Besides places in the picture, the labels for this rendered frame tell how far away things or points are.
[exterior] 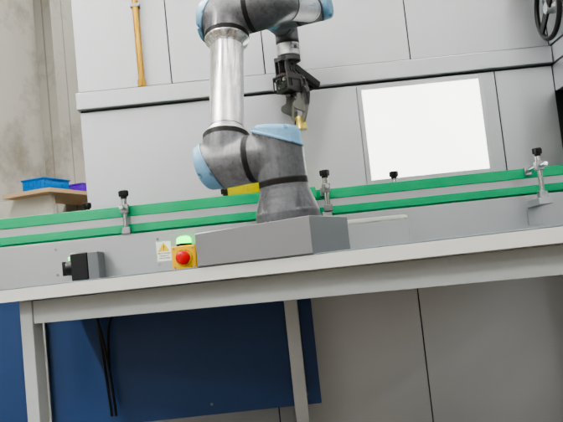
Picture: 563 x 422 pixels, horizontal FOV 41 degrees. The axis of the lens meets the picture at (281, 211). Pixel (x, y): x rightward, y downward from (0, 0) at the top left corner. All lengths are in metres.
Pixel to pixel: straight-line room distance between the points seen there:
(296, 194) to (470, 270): 0.42
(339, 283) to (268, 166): 0.31
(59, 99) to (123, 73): 4.09
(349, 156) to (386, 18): 0.50
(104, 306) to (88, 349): 0.40
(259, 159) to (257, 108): 0.84
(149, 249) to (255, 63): 0.78
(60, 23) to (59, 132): 0.99
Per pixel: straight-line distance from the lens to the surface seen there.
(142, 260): 2.27
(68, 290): 1.96
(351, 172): 2.54
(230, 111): 1.85
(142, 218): 2.30
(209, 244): 1.74
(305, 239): 1.64
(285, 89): 2.41
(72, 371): 2.35
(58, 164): 6.64
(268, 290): 1.73
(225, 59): 1.93
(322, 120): 2.57
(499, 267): 1.60
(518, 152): 2.70
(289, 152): 1.73
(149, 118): 2.63
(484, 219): 2.42
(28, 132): 6.63
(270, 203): 1.72
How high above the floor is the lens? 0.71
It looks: 5 degrees up
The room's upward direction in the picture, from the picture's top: 6 degrees counter-clockwise
